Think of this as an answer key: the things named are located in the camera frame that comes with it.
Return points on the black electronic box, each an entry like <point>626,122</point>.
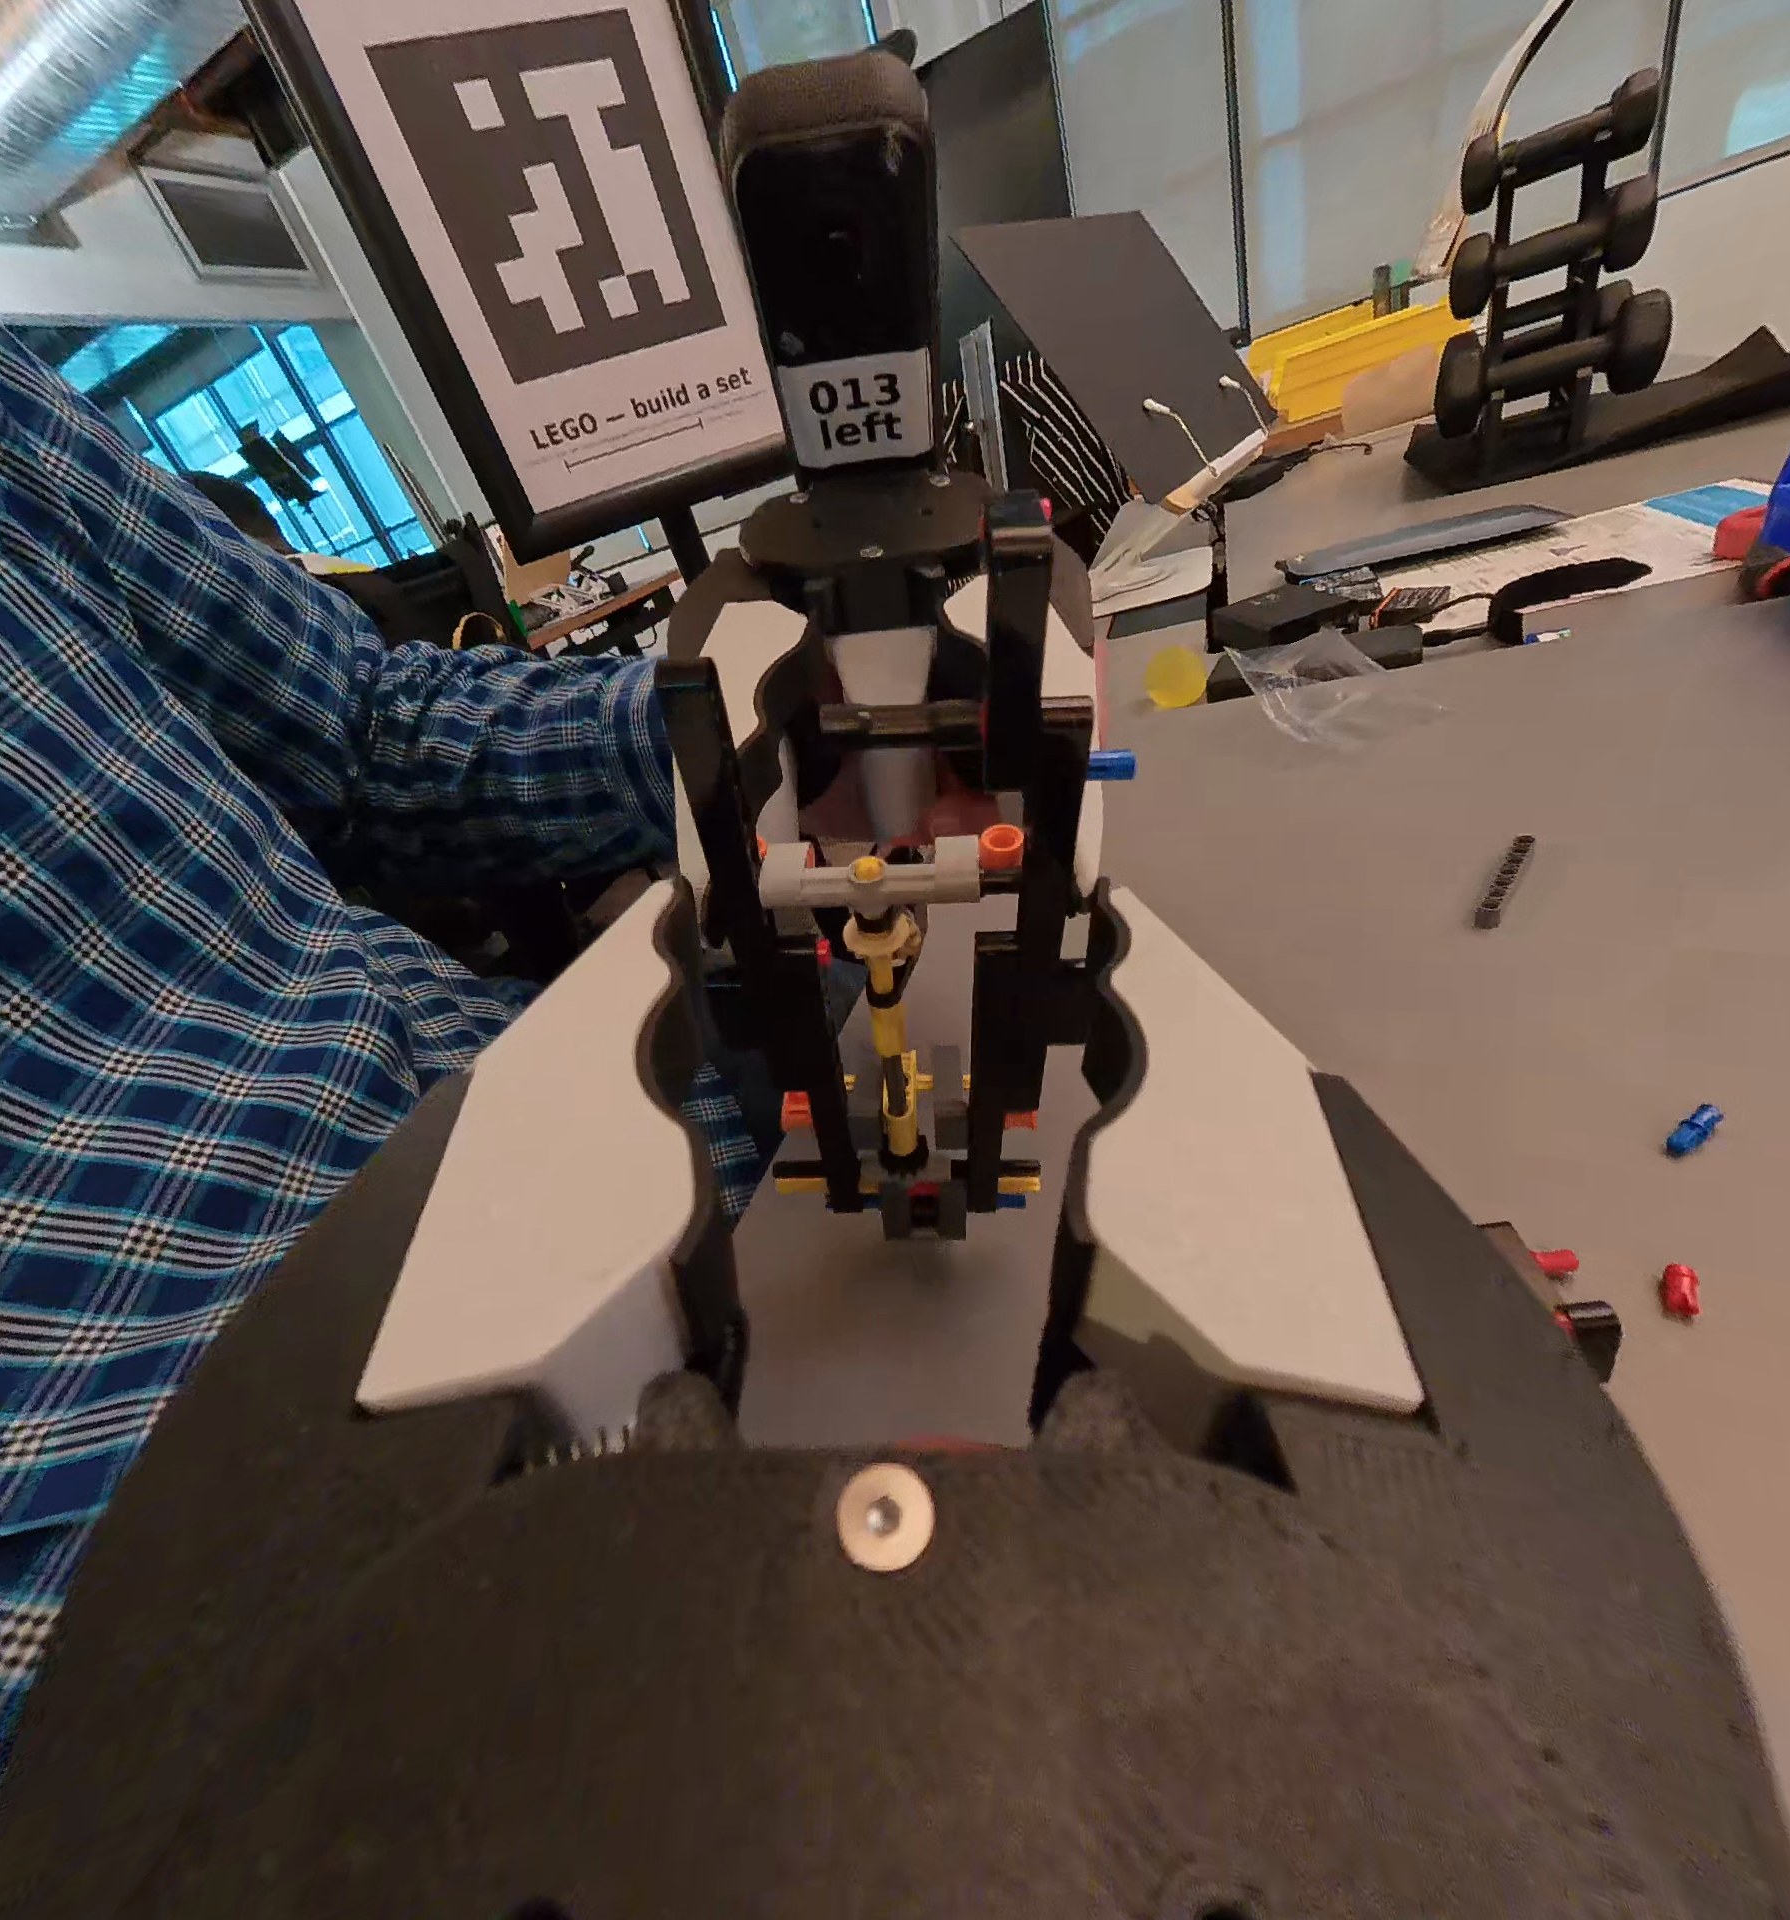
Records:
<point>1293,606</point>

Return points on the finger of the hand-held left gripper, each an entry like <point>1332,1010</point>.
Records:
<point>1088,811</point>
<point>767,647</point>

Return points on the yellow disc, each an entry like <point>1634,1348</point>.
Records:
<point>1178,680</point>

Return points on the black tilted panel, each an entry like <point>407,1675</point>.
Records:
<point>1106,346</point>

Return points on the striped black cloth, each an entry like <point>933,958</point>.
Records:
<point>1053,451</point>

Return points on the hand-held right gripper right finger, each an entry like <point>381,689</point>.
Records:
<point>1240,1230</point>

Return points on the clear plastic bag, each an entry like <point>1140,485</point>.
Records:
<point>1322,684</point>

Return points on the person's plaid shirt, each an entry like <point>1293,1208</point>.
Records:
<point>115,976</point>

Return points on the black and white marker sign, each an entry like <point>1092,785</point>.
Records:
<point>430,377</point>

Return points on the yellow storage bin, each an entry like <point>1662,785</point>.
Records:
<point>1345,354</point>

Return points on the black dumbbell rack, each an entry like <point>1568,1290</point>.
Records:
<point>1510,435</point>

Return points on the grey lego beam with holes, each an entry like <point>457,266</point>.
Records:
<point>1503,883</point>

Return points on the printed paper sheet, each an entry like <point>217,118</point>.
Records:
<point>1661,524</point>

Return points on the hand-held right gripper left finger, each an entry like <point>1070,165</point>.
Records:
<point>534,1230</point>

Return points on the black flat tray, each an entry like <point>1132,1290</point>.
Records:
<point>1436,536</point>

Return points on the black bent lego liftarm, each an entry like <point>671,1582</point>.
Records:
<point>1591,1334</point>

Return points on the silver air duct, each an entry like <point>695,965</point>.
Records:
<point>70,89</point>

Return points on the person's left forearm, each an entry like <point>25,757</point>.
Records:
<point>534,751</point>

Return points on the black dumbbell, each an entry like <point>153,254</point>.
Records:
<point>1563,239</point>
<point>1563,143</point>
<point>1563,359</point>

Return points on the black mat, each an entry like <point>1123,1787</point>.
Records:
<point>1757,393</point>

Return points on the black lego car chassis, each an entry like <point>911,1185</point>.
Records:
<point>1018,661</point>

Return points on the red lego pin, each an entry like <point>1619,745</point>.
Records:
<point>1680,1290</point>

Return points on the red plastic piece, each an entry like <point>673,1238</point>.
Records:
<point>1742,532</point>

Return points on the short blue lego pin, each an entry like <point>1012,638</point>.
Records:
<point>1693,1130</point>

